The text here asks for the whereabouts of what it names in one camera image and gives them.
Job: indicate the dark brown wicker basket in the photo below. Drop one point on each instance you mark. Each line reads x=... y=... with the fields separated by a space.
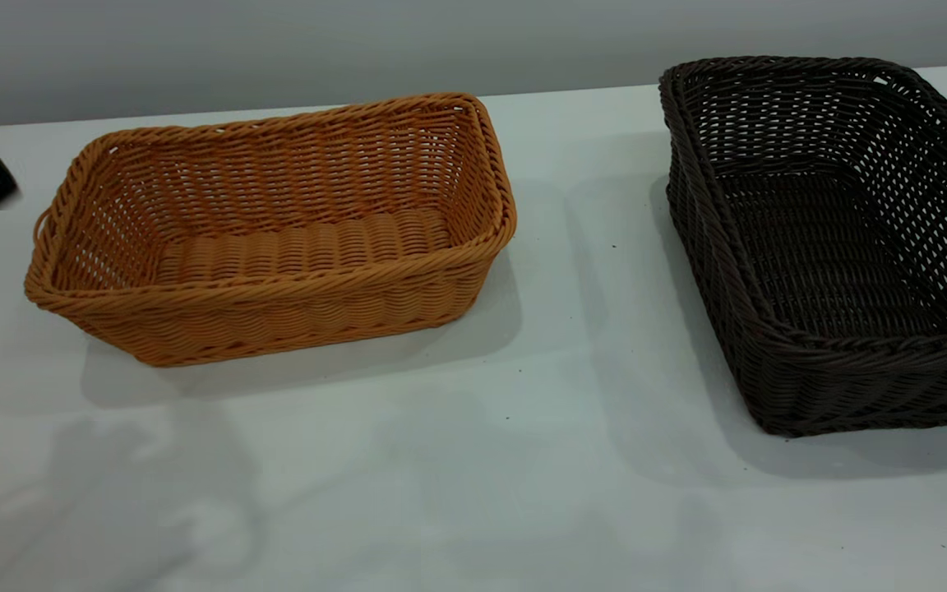
x=852 y=386

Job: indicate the light brown wicker basket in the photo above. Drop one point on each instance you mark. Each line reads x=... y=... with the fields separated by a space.
x=276 y=321

